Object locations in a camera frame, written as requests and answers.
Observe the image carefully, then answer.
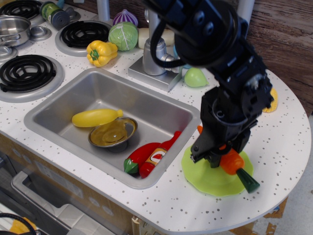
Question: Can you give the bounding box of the red toy ketchup bottle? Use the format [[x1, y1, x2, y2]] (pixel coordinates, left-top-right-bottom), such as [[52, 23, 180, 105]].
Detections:
[[139, 131, 182, 179]]

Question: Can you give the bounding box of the green toy can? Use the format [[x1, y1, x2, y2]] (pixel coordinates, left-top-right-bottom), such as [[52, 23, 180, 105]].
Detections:
[[40, 1, 70, 30]]

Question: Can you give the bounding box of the back black stove burner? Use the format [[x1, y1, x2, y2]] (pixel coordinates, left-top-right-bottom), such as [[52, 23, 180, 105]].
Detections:
[[0, 0, 43, 20]]

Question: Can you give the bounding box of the front black stove burner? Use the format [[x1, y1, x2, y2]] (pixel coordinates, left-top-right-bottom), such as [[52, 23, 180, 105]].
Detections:
[[0, 55, 57, 93]]

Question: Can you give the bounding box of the silver sink basin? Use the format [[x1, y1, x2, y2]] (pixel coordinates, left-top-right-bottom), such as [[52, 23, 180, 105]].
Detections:
[[24, 69, 200, 188]]

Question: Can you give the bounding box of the silver oven handle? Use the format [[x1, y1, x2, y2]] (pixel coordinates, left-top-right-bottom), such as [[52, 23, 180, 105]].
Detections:
[[11, 171, 113, 235]]

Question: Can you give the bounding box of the red toy chili pepper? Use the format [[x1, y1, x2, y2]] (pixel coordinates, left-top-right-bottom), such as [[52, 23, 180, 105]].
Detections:
[[124, 142, 160, 174]]

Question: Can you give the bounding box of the silver stove knob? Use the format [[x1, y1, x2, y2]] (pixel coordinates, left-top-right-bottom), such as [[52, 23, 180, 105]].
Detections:
[[30, 26, 52, 42]]

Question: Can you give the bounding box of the silver pole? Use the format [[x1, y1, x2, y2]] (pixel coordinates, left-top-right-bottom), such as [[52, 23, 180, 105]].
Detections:
[[237, 0, 255, 24], [96, 0, 111, 22]]

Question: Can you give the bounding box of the light green plate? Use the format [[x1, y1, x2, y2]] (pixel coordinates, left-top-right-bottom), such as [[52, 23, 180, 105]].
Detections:
[[181, 147, 245, 197]]

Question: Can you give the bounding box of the orange toy carrot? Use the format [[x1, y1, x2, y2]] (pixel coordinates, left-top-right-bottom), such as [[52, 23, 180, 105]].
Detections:
[[197, 125, 260, 194]]

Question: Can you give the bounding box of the purple toy onion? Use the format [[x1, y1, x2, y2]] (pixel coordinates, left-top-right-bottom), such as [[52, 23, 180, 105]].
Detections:
[[112, 9, 138, 27]]

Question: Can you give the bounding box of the blue plastic bowl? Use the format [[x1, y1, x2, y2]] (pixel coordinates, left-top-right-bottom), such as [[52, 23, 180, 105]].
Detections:
[[173, 46, 177, 57]]

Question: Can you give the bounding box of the black stove burner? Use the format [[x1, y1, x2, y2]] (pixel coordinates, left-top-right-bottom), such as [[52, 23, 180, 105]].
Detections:
[[61, 21, 111, 48], [0, 55, 57, 93], [0, 0, 43, 20]]

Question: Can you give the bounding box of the yellow toy on floor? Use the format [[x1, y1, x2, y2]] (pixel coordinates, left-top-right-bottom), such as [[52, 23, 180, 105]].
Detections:
[[9, 217, 37, 235]]

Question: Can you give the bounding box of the small silver pot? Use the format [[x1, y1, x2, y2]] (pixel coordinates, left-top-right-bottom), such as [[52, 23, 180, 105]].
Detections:
[[0, 15, 31, 47]]

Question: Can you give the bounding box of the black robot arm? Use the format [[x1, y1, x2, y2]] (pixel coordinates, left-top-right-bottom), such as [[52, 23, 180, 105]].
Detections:
[[144, 0, 273, 168]]

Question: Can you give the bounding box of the middle black stove burner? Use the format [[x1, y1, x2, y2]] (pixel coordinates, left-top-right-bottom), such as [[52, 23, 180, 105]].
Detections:
[[61, 21, 111, 48]]

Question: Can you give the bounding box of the silver toy faucet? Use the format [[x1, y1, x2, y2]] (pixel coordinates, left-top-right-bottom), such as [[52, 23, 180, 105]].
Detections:
[[128, 9, 181, 92]]

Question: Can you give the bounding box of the green toy cabbage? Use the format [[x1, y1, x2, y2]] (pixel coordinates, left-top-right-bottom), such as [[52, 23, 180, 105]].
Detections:
[[108, 22, 138, 51]]

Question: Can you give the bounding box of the light green toy pear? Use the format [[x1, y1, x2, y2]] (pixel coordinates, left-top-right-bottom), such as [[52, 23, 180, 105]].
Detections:
[[184, 68, 209, 88]]

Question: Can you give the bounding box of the yellow toy corn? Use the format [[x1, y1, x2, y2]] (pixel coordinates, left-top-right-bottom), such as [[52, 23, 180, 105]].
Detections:
[[262, 88, 278, 113]]

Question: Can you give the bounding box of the black cable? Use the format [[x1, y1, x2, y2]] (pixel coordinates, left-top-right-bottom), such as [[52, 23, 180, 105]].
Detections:
[[0, 212, 37, 235]]

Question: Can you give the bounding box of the cream toy bottle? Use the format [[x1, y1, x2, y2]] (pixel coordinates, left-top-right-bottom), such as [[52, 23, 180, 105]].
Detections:
[[138, 28, 175, 49]]

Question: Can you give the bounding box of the small metal bowl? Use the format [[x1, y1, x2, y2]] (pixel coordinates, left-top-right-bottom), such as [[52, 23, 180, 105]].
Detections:
[[88, 117, 138, 148]]

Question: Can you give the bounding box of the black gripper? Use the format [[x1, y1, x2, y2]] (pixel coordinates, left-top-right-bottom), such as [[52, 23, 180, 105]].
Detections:
[[190, 87, 259, 168]]

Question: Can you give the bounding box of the right silver pole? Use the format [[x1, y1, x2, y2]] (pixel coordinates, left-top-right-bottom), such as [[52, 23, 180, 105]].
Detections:
[[237, 0, 255, 24]]

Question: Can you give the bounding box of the yellow toy bell pepper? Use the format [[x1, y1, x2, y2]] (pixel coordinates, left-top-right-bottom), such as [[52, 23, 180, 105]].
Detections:
[[87, 40, 118, 68]]

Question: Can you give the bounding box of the yellow toy squash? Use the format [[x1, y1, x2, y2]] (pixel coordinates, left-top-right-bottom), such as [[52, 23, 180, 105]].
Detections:
[[71, 109, 123, 127]]

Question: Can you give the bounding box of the left silver pole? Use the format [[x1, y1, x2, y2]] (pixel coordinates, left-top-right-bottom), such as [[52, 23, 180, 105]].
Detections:
[[96, 0, 111, 22]]

